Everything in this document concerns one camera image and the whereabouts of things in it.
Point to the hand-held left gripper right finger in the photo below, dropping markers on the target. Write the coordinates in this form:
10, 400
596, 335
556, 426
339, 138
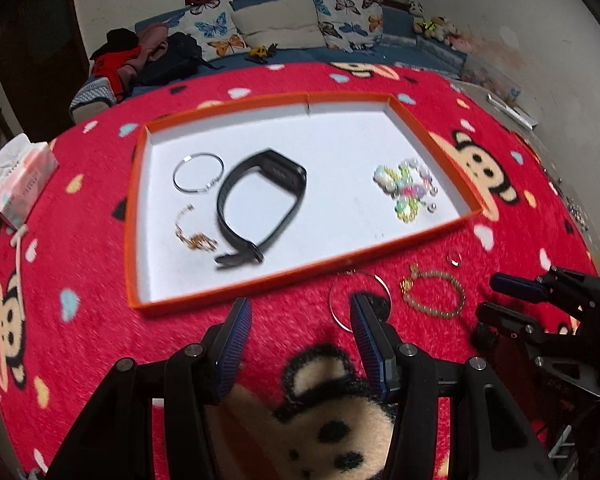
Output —
367, 345

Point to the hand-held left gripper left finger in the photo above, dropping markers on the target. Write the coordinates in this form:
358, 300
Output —
232, 350

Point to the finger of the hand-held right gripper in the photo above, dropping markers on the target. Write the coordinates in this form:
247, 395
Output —
505, 322
515, 287

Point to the thin silver hoop bangle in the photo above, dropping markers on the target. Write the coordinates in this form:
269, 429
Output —
331, 302

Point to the black smart band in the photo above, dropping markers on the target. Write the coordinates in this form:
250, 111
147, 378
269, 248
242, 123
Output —
280, 170

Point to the orange cardboard tray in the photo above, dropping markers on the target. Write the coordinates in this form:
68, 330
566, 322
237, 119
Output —
340, 160

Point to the red monkey printed blanket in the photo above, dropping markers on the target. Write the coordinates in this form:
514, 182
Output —
95, 270

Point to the pink tissue pack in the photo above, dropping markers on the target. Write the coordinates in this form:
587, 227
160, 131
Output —
25, 185

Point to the pile of plush toys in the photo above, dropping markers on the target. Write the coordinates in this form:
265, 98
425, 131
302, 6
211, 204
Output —
435, 25

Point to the blue sofa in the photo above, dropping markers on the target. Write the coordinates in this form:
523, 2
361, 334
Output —
400, 22

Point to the black bag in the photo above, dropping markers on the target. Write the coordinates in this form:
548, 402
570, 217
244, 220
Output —
175, 60

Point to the yellow toy vehicle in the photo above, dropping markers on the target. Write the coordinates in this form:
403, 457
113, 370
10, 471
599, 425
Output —
262, 52

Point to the pile of clothes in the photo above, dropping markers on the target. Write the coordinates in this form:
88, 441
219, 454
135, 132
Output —
122, 60

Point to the butterfly print pillow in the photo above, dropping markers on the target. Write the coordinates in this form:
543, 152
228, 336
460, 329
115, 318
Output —
350, 22
215, 30

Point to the white pillow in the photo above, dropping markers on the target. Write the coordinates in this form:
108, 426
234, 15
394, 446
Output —
280, 22

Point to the dark wooden door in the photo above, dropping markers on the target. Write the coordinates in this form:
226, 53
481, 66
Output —
35, 35

